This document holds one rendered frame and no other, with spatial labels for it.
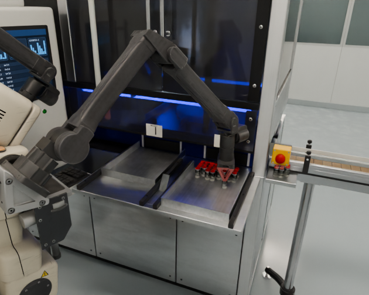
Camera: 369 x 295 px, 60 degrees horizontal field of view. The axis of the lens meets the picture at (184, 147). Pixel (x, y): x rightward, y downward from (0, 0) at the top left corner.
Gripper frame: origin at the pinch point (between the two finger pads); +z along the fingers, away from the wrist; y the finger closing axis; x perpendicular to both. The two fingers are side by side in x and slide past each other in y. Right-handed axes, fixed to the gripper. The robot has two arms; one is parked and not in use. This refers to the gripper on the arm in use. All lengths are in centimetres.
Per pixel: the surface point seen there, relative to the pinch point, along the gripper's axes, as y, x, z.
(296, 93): 456, -126, 84
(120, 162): 16, 49, 4
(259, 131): 12.7, -13.3, -16.2
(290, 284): 19, -40, 75
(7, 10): 10, 87, -62
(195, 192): -5.8, 11.2, 4.2
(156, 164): 15.9, 31.9, 4.3
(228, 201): -9.7, -1.6, 4.3
